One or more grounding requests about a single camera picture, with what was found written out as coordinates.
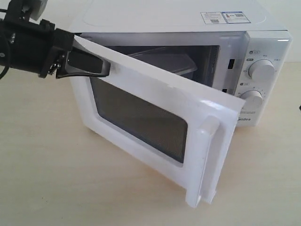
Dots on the white upper power knob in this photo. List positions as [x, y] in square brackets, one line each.
[261, 70]

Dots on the blue white label sticker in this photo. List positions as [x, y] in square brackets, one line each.
[225, 17]

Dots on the white lower timer knob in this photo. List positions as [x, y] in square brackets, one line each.
[253, 101]

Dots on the white microwave door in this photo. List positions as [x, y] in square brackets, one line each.
[191, 154]

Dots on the translucent plastic lidded container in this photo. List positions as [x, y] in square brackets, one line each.
[169, 59]

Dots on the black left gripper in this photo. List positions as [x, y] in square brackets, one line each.
[42, 49]

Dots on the white Midea microwave oven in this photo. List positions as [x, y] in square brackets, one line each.
[104, 25]

